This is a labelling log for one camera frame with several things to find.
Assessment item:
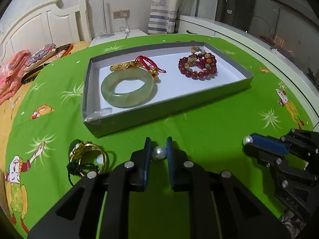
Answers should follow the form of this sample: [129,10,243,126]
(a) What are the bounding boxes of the white pearl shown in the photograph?
[152,146,167,160]
[242,135,253,145]

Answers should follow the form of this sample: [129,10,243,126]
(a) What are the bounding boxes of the green pendant black cord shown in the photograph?
[65,162,99,187]

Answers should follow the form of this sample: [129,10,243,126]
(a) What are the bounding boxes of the gold ring bangle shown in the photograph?
[67,139,109,177]

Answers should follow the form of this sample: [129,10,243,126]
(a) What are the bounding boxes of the dark red bead bracelet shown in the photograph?
[178,52,219,80]

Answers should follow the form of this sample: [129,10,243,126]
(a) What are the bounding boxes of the multicolour bead bracelet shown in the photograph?
[186,45,217,71]

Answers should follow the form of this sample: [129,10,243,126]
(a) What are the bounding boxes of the pale green jade bangle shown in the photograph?
[100,69,157,108]

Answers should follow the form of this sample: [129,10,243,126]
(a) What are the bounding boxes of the red cord gold bracelets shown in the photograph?
[135,55,167,81]

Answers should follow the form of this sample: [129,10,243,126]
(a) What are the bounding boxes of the thin gold bangle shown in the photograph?
[110,61,143,72]

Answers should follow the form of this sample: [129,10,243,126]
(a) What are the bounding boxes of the plaid fabric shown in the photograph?
[279,209,306,239]

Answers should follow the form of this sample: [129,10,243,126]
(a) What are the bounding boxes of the green cartoon print cloth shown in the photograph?
[6,35,312,238]

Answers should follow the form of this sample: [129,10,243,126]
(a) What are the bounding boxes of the grey shallow tray box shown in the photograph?
[82,42,254,138]

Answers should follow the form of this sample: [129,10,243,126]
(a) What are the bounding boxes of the dark framed window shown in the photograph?
[215,0,318,82]

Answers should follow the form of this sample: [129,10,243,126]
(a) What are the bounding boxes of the black orange folded blanket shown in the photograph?
[21,44,73,84]

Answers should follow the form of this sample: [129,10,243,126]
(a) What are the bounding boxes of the folded pink quilt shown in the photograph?
[0,50,31,105]

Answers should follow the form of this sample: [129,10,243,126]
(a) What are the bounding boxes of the white window cabinet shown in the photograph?
[177,15,318,132]

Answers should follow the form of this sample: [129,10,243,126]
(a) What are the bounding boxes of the patterned pillow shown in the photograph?
[23,44,57,72]

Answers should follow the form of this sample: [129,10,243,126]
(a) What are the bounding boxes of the white nightstand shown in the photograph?
[90,29,147,47]

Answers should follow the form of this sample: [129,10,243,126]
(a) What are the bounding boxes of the white desk lamp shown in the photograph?
[97,0,115,39]

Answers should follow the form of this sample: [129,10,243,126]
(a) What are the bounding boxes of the sailboat print curtain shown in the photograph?
[148,0,187,35]

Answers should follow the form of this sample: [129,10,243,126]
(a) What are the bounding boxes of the white bed headboard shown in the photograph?
[1,0,92,64]

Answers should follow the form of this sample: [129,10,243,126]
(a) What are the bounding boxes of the white charger cable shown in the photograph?
[118,17,131,41]

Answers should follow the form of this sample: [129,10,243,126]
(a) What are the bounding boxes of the wall power socket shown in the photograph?
[113,10,130,20]

